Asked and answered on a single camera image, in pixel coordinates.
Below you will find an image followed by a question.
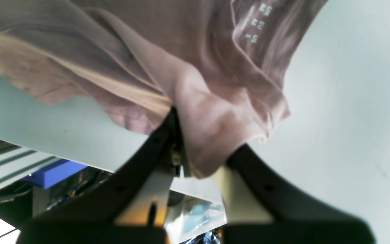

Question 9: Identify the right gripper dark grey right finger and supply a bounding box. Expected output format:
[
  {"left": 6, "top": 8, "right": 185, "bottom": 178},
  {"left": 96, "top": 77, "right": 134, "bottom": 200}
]
[{"left": 212, "top": 145, "right": 375, "bottom": 244}]

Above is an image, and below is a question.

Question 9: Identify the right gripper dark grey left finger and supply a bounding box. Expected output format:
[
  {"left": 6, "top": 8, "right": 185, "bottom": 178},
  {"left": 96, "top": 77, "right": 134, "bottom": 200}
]
[{"left": 17, "top": 108, "right": 182, "bottom": 244}]

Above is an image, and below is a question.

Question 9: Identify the mauve t-shirt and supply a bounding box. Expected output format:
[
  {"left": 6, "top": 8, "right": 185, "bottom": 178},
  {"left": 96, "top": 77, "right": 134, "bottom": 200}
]
[{"left": 0, "top": 0, "right": 326, "bottom": 179}]

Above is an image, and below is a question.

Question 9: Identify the blue plastic block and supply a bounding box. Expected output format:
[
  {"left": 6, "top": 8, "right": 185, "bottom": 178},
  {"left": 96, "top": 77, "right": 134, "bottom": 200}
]
[{"left": 23, "top": 159, "right": 88, "bottom": 189}]

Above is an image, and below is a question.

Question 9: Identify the aluminium frame rail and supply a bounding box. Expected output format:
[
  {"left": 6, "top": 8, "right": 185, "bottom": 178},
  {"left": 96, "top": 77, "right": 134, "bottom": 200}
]
[{"left": 0, "top": 140, "right": 60, "bottom": 189}]

